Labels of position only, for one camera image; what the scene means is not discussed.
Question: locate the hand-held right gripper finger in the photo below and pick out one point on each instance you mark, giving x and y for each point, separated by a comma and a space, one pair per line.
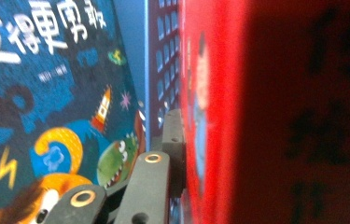
175, 149

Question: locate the red book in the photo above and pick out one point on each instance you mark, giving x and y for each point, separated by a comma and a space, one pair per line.
225, 93

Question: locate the blue plastic file rack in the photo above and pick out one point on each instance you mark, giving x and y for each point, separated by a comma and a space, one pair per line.
152, 46

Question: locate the blue cartoon cover book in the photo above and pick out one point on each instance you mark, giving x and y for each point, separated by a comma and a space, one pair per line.
54, 77

